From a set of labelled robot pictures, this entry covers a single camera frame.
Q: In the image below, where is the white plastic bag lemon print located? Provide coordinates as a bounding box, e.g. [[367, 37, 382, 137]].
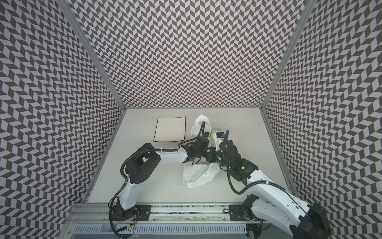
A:
[[183, 115, 221, 189]]

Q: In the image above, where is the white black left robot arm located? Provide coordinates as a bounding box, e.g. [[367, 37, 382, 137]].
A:
[[111, 136, 210, 220]]

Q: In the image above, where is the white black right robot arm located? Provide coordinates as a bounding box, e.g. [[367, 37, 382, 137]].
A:
[[205, 140, 331, 239]]

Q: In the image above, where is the white square plate black rim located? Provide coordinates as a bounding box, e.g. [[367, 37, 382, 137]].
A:
[[154, 117, 186, 142]]

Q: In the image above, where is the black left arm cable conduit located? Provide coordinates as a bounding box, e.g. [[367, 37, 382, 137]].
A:
[[108, 120, 207, 239]]

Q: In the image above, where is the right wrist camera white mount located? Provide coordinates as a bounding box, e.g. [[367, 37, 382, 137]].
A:
[[213, 130, 229, 151]]

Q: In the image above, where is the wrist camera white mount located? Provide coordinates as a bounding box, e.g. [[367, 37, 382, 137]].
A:
[[213, 130, 229, 151], [203, 130, 212, 137]]

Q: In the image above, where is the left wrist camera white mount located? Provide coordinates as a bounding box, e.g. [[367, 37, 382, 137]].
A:
[[203, 130, 212, 137]]

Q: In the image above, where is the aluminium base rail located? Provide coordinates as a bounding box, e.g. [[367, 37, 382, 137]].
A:
[[64, 202, 271, 225]]

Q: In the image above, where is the aluminium corner post right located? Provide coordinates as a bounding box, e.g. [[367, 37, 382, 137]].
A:
[[261, 0, 317, 112]]

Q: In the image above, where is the aluminium corner post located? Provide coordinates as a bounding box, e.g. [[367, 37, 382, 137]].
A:
[[261, 0, 317, 112], [56, 0, 126, 111]]

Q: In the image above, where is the aluminium corner post left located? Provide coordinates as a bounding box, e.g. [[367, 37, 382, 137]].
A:
[[56, 0, 126, 111]]

